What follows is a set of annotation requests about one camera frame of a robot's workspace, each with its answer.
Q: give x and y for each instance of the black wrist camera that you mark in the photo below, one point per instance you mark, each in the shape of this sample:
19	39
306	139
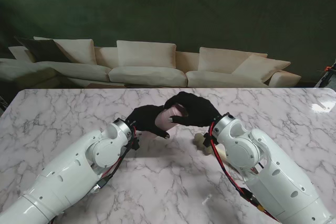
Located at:
135	144
208	140

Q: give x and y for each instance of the cream sofa seat cushion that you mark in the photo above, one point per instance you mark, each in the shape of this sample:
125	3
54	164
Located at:
223	79
76	72
147	75

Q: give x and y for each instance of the cream sofa back pillow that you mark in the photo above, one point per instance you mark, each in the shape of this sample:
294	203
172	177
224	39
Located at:
145	53
78	51
220	60
262	68

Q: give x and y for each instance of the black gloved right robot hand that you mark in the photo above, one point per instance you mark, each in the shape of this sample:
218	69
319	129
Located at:
199	111

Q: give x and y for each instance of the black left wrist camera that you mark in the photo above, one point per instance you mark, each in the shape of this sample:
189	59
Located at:
135	144

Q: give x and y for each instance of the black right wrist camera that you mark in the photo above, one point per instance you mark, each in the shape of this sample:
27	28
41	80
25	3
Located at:
208	140

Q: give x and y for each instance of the pink thermos body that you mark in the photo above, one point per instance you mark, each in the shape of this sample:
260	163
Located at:
162	121

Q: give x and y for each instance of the black stand with orange clip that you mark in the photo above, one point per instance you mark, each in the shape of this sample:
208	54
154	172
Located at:
328	75

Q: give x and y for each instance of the dark grey throw pillow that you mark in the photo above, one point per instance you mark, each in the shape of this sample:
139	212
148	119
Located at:
47	51

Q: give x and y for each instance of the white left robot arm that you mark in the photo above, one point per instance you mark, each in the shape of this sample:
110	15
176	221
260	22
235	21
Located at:
65	171

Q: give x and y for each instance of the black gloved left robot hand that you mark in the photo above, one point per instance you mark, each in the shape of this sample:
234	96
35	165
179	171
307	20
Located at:
143	117

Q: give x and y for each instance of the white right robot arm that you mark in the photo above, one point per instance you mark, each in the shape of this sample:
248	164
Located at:
262	171

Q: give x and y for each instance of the cream fabric sofa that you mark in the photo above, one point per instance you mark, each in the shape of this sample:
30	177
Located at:
147	75

